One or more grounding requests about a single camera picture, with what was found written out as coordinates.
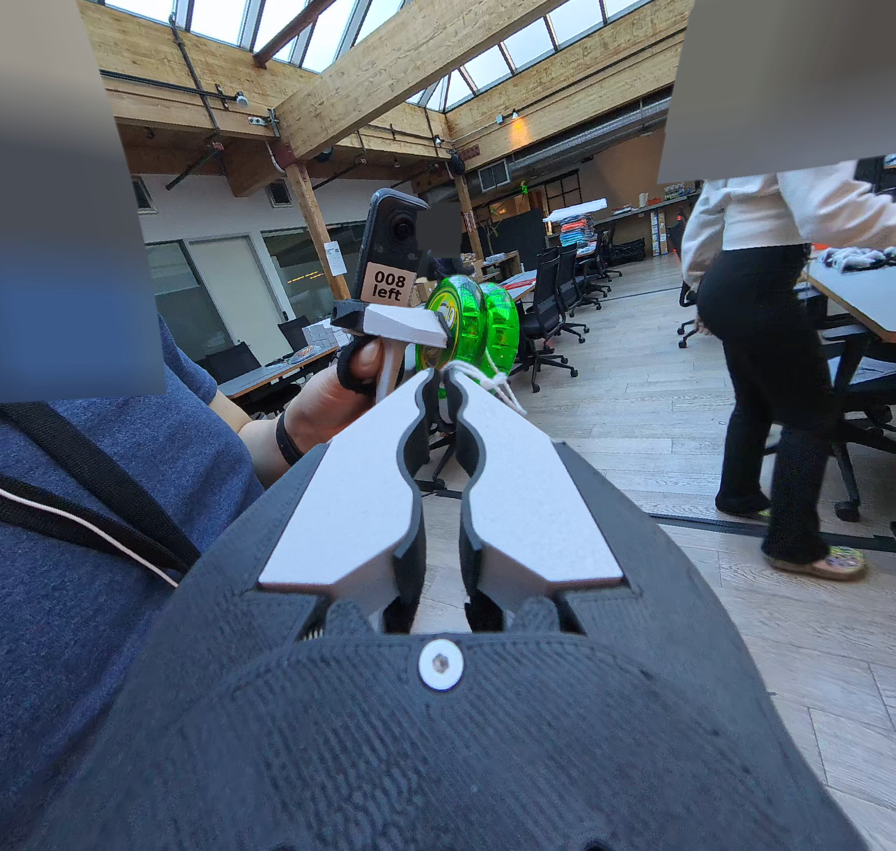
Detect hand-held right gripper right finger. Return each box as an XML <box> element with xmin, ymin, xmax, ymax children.
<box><xmin>447</xmin><ymin>368</ymin><xmax>625</xmax><ymax>619</ymax></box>

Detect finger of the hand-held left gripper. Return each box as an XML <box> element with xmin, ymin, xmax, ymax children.
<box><xmin>363</xmin><ymin>305</ymin><xmax>454</xmax><ymax>405</ymax></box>

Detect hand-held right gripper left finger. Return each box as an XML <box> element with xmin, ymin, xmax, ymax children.
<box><xmin>258</xmin><ymin>368</ymin><xmax>435</xmax><ymax>633</ymax></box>

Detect green yoyo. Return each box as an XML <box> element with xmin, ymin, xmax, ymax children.
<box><xmin>414</xmin><ymin>275</ymin><xmax>520</xmax><ymax>393</ymax></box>

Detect white yoyo string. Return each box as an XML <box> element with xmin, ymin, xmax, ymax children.
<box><xmin>434</xmin><ymin>357</ymin><xmax>527</xmax><ymax>416</ymax></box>

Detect person's left forearm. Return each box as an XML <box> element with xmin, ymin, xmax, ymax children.
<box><xmin>237</xmin><ymin>413</ymin><xmax>309</xmax><ymax>489</ymax></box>

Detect person's left hand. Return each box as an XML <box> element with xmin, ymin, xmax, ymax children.
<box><xmin>283</xmin><ymin>338</ymin><xmax>414</xmax><ymax>454</ymax></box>

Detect stack of white boxes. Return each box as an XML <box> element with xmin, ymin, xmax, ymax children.
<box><xmin>302</xmin><ymin>319</ymin><xmax>351</xmax><ymax>352</ymax></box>

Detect black wristband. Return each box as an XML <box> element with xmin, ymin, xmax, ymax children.
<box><xmin>275</xmin><ymin>408</ymin><xmax>307</xmax><ymax>467</ymax></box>

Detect white top office desk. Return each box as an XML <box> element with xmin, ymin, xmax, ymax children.
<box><xmin>217</xmin><ymin>343</ymin><xmax>344</xmax><ymax>401</ymax></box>
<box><xmin>805</xmin><ymin>256</ymin><xmax>896</xmax><ymax>523</ymax></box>

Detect row of black office chairs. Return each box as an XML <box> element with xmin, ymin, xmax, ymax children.
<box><xmin>521</xmin><ymin>231</ymin><xmax>624</xmax><ymax>393</ymax></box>

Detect large wooden ceiling beam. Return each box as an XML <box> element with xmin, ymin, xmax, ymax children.
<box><xmin>275</xmin><ymin>0</ymin><xmax>645</xmax><ymax>160</ymax></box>

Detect rust red ceiling pipe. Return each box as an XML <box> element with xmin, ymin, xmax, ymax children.
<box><xmin>253</xmin><ymin>0</ymin><xmax>390</xmax><ymax>68</ymax></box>

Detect wooden post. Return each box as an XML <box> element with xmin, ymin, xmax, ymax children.
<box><xmin>454</xmin><ymin>172</ymin><xmax>485</xmax><ymax>259</ymax></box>
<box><xmin>286</xmin><ymin>161</ymin><xmax>351</xmax><ymax>302</ymax></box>

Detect silver ventilation duct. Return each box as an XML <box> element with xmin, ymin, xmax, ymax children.
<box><xmin>511</xmin><ymin>98</ymin><xmax>673</xmax><ymax>180</ymax></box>

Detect black floor cable strip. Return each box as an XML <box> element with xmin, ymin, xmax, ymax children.
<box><xmin>647</xmin><ymin>511</ymin><xmax>896</xmax><ymax>552</ymax></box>

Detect thin white cable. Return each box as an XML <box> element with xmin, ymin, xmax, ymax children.
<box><xmin>0</xmin><ymin>489</ymin><xmax>177</xmax><ymax>587</ymax></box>

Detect black shoulder strap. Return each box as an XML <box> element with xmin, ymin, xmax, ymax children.
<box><xmin>0</xmin><ymin>492</ymin><xmax>184</xmax><ymax>590</ymax></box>
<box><xmin>0</xmin><ymin>401</ymin><xmax>202</xmax><ymax>573</ymax></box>

